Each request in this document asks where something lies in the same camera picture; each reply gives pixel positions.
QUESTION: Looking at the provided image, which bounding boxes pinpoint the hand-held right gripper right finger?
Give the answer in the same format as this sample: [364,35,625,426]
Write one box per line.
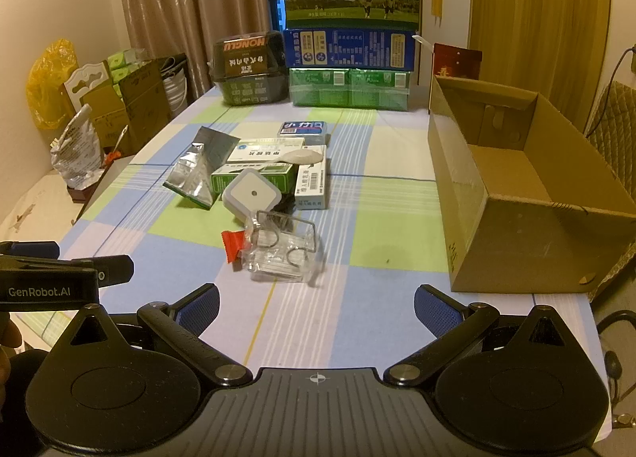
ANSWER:
[384,284,589,387]

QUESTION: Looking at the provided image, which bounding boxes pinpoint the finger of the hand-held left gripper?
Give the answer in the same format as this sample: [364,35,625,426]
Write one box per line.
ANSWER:
[94,254,135,289]
[0,241,60,259]

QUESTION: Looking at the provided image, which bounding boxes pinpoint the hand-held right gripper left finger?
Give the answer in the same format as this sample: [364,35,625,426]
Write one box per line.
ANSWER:
[50,283,254,388]

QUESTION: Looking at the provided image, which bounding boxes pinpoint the red plastic tag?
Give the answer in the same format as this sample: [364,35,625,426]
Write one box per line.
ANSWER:
[221,230,250,264]

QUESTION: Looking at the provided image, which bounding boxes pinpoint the clear plastic packet with rings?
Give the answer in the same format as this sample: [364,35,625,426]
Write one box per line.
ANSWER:
[243,209,319,285]

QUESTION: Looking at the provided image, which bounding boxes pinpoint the brown cardboard box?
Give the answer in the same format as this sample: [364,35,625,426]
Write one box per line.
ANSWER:
[427,74,636,295]

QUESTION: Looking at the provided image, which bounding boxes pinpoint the silver foil pouch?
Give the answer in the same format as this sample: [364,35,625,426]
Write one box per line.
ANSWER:
[163,126,242,212]

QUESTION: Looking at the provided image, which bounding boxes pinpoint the white square night light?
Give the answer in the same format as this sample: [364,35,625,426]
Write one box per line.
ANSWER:
[221,167,284,220]

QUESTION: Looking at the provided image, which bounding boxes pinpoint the green and white spray box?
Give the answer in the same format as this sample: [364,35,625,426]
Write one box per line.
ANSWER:
[210,162,295,196]

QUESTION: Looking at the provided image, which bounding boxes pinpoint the white medicine box flower print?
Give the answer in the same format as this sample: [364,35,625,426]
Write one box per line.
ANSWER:
[295,159,330,211]

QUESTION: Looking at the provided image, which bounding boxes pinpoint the white medicine box blue stripe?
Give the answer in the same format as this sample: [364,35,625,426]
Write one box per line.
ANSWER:
[226,136,307,165]

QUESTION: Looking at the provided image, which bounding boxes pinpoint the white plastic spoon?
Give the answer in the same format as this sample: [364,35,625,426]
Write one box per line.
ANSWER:
[265,147,327,168]

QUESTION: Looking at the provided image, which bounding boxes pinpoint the blue tissue pack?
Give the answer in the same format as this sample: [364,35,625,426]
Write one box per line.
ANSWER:
[277,120,328,146]

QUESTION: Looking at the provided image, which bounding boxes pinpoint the desktop with checked tablecloth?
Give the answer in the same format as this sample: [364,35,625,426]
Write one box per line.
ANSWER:
[71,82,613,391]

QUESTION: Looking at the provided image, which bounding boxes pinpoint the person's left hand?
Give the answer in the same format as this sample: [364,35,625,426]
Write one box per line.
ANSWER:
[0,312,23,391]

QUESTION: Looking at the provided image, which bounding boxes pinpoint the white printed plastic bag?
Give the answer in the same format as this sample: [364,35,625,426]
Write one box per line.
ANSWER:
[50,106,108,190]

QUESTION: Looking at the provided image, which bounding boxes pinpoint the brown carton with white flap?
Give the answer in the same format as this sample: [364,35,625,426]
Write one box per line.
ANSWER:
[62,58,173,156]

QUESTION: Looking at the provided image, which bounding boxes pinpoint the yellow plastic bag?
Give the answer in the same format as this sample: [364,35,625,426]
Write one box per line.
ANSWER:
[26,39,81,130]

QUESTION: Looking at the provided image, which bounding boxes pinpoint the green packets in carton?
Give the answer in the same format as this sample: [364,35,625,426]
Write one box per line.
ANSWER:
[107,48,151,90]

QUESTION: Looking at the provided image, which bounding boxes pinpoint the dark container green label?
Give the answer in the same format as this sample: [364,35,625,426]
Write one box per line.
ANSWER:
[217,74,290,107]

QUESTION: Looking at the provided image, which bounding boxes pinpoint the green shrink-wrapped drink pack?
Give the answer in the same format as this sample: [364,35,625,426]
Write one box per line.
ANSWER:
[289,68,412,112]

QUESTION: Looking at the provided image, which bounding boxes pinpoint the chair with quilted cover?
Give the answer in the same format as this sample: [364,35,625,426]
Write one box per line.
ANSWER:
[585,81,636,388]

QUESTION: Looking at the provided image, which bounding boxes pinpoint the dark red box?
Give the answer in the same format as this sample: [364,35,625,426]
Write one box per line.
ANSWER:
[431,43,483,83]

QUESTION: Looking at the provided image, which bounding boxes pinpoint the black box brown label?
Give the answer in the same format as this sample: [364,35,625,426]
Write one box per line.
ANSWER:
[207,31,289,81]

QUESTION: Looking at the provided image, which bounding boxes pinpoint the blue printed carton box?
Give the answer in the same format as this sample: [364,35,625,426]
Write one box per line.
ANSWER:
[282,29,417,73]

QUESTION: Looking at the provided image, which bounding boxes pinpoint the beige curtain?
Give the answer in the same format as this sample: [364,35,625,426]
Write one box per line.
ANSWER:
[113,0,273,101]

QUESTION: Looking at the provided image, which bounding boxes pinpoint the wooden door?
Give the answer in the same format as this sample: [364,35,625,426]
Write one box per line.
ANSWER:
[469,0,612,126]

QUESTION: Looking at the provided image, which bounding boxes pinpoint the red handled screwdriver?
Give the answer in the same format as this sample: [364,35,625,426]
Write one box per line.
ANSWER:
[101,126,130,166]

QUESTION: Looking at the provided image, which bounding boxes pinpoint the black charger cable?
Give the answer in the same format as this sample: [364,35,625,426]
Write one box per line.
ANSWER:
[585,44,636,136]

